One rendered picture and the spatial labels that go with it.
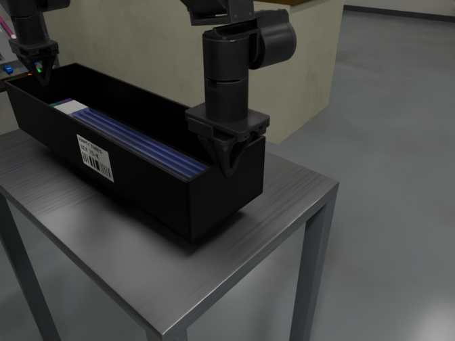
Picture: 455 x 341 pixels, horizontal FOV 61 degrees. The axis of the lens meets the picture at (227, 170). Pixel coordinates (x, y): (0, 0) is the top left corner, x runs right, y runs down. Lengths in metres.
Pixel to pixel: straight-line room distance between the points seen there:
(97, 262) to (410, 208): 1.79
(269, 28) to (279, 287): 1.25
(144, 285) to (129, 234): 0.11
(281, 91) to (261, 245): 1.85
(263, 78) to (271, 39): 1.94
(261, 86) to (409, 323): 1.54
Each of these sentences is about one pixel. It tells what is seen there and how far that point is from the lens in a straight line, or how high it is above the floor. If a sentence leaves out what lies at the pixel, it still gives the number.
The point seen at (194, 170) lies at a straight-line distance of 0.65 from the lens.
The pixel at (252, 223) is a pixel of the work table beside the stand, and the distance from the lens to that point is 0.66.
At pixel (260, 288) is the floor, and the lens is 1.61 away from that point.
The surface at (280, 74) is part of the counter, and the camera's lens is 2.37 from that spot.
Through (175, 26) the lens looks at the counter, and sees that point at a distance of 2.79.
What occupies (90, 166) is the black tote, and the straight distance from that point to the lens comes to 0.74.
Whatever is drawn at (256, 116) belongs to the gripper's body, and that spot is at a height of 1.01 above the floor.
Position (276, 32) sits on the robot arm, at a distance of 0.52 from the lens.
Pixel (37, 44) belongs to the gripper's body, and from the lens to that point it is 0.95.
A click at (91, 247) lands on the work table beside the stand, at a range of 0.65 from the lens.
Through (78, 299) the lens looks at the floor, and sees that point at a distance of 1.67.
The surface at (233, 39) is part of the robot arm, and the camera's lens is 0.47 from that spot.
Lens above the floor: 1.23
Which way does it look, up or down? 33 degrees down
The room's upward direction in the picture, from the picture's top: straight up
